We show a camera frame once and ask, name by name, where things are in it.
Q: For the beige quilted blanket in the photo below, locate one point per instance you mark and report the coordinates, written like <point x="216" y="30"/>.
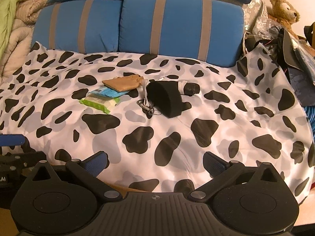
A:
<point x="19" y="43"/>

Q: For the blue striped cushion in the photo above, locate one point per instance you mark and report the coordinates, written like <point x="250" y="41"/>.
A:
<point x="84" y="26"/>
<point x="206" y="30"/>

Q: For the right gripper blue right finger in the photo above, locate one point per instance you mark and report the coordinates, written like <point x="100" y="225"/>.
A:
<point x="223" y="173"/>

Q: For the left blue striped cushion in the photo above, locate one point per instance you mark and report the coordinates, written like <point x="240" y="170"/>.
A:
<point x="84" y="26"/>

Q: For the black roll with white tape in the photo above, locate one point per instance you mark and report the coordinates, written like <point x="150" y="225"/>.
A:
<point x="188" y="88"/>

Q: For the brown teddy bear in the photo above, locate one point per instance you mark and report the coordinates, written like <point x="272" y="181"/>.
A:
<point x="285" y="14"/>

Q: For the cow print blanket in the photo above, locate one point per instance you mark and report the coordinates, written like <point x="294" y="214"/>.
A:
<point x="247" y="113"/>

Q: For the black foam roll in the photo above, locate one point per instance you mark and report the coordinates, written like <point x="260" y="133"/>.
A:
<point x="166" y="97"/>

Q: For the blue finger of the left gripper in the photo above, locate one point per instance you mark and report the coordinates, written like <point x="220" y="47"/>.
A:
<point x="7" y="140"/>

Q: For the right blue striped cushion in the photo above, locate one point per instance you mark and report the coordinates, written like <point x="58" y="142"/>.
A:
<point x="206" y="30"/>

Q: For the blue wet wipes pack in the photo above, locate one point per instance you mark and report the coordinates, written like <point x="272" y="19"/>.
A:
<point x="108" y="92"/>

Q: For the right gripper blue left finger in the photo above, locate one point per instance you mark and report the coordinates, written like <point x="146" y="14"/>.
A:
<point x="86" y="171"/>

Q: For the tan drawstring pouch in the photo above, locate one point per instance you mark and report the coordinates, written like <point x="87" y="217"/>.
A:
<point x="125" y="83"/>

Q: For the green tissue pack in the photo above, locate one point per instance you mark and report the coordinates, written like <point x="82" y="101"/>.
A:
<point x="104" y="104"/>

